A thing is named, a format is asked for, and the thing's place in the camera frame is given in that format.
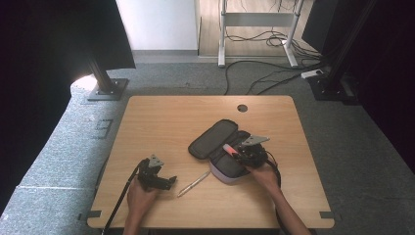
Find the black pencil case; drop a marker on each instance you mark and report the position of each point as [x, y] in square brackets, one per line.
[212, 140]

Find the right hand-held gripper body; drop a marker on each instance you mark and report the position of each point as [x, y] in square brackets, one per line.
[254, 155]

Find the black curtain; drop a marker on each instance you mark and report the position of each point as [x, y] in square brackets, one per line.
[391, 81]
[39, 81]

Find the orange highlighter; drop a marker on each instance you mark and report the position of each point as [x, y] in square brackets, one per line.
[230, 149]

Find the white power strip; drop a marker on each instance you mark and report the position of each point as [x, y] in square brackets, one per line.
[311, 74]

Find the dark metal stand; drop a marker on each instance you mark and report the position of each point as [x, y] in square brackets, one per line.
[106, 88]

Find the person's left hand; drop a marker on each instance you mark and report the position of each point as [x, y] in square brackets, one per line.
[138, 202]

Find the black monitor panel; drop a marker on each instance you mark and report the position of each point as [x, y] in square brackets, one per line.
[318, 29]

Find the silver pen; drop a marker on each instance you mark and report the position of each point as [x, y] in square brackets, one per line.
[194, 184]

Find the person's right hand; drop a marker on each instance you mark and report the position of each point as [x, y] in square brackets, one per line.
[266, 178]

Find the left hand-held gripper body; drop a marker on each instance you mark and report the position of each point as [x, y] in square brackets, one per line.
[150, 178]

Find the round grey table grommet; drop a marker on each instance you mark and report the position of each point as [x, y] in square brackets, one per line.
[242, 108]

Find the grey floor socket cover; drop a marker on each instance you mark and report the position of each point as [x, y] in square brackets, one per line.
[102, 128]

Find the white desk frame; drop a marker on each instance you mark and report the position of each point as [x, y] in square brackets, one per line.
[257, 19]

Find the black metal stand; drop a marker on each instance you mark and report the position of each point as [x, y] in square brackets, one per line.
[331, 88]

